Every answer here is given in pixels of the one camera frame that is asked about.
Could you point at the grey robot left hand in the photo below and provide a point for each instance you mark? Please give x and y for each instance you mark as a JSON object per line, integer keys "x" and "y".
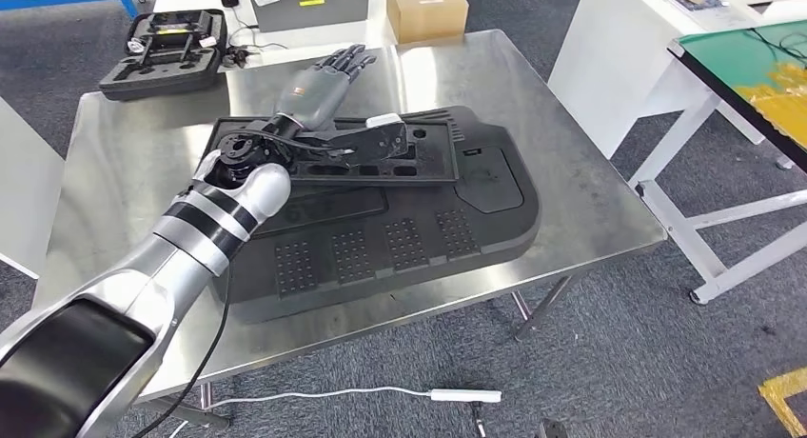
{"x": 315, "y": 94}

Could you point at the black plastic plate part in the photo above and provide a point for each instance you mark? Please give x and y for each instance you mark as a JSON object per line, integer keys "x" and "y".
{"x": 441, "y": 164}

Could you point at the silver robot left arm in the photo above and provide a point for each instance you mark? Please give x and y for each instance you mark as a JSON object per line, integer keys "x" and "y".
{"x": 208, "y": 220}

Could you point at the stainless steel workbench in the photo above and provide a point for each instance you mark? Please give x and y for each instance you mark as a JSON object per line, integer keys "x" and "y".
{"x": 586, "y": 202}

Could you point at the white table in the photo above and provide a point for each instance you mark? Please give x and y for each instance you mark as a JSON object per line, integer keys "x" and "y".
{"x": 605, "y": 56}
{"x": 353, "y": 39}

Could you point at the grey computer case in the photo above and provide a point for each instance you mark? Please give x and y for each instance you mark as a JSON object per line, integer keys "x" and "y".
{"x": 315, "y": 15}

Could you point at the brown cardboard box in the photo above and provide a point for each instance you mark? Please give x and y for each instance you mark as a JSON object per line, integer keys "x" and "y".
{"x": 429, "y": 12}

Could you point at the black device with yellow label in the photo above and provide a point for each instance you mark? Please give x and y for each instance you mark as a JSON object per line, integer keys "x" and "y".
{"x": 170, "y": 44}

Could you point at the black foam case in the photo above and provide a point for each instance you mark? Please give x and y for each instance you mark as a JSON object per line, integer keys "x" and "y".
{"x": 126, "y": 85}

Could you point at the large black plastic panel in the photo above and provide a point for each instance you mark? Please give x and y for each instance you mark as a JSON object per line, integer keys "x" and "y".
{"x": 391, "y": 284}

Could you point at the blue cart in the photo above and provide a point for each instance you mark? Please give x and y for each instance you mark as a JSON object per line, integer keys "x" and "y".
{"x": 63, "y": 3}

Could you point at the white board panel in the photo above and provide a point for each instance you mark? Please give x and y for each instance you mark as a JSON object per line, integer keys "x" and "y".
{"x": 28, "y": 189}

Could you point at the white power strip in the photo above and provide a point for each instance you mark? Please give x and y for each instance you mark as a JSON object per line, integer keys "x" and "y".
{"x": 466, "y": 396}

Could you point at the printed booklet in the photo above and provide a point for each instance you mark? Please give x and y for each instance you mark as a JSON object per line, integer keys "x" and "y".
{"x": 693, "y": 0}

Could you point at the black robot right foot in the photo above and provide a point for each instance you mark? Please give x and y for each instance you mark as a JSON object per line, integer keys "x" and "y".
{"x": 553, "y": 430}

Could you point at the green top table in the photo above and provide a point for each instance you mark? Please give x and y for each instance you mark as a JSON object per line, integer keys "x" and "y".
{"x": 725, "y": 56}

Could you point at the yellow floor tape patch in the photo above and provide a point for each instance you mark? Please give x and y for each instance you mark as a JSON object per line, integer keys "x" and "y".
{"x": 788, "y": 397}

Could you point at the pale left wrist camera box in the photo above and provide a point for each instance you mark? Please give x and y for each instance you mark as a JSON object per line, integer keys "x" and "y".
{"x": 384, "y": 120}

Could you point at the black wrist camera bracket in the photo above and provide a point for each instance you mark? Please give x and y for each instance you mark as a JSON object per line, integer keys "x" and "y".
{"x": 372, "y": 145}

